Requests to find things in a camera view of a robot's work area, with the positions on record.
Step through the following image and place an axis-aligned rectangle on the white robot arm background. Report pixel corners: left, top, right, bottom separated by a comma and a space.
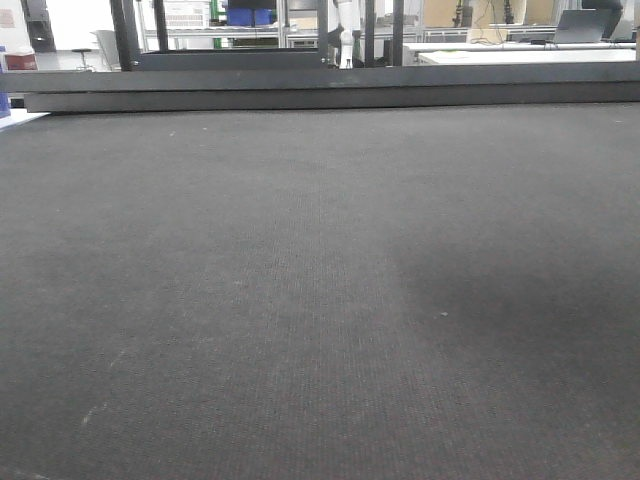
332, 0, 361, 69

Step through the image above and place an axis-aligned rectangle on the blue storage bin background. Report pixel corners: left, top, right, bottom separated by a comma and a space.
227, 8, 272, 27

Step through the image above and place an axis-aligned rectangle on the black stool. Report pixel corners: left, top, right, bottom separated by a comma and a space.
71, 48, 95, 72

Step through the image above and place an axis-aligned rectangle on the grey laptop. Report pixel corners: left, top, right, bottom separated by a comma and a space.
552, 9, 611, 44

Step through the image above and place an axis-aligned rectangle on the white background table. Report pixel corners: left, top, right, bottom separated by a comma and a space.
402, 42, 637, 67

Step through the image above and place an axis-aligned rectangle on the red box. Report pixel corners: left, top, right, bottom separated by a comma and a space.
4, 52, 38, 71

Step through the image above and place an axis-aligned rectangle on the black metal frame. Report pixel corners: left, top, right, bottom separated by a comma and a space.
109, 1, 404, 72

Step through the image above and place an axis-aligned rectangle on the black table edge rail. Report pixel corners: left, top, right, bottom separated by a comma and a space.
1, 61, 639, 113

